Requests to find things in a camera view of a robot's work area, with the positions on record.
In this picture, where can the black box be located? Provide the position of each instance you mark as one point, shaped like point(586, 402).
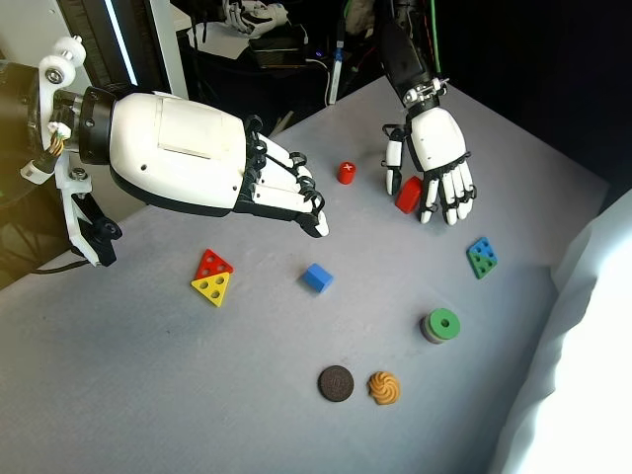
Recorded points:
point(279, 47)

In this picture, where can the red cylinder with white cross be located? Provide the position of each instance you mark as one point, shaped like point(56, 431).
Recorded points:
point(346, 173)

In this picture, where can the glowing light strip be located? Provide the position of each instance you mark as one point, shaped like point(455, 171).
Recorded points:
point(122, 49)

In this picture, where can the white cloth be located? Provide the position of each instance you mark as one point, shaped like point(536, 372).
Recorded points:
point(582, 345)

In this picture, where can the chocolate sandwich cookie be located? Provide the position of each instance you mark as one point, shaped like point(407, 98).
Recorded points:
point(336, 383)

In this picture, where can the white side table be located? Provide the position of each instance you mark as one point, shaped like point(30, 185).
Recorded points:
point(217, 44)

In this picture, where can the spare white robot hand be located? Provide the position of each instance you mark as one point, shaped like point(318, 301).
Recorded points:
point(257, 17)

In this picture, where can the red triangle block with holes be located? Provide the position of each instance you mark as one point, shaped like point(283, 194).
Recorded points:
point(214, 262)

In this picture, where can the yellow triangle block with holes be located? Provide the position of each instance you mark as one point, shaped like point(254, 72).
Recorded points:
point(223, 289)

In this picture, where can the red rectangular block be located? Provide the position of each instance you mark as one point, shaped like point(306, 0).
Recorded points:
point(409, 196)

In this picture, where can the grey table cloth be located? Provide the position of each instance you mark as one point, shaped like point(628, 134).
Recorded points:
point(148, 370)

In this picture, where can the blue hexagonal block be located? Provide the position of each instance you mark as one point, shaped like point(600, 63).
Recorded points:
point(316, 277)

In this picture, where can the swirl butter cookie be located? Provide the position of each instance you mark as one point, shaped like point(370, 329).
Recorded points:
point(384, 388)

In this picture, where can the green triangle block with holes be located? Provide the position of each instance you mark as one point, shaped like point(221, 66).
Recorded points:
point(482, 264)

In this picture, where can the blue triangle piece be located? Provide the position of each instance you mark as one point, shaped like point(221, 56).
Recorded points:
point(483, 247)

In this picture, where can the white equipment cabinet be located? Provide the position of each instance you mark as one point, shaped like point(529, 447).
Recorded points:
point(163, 39)

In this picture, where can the stacked coloured toy rings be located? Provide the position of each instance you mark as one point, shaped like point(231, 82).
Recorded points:
point(437, 318)

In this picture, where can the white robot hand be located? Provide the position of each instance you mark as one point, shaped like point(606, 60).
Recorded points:
point(178, 148)
point(437, 138)

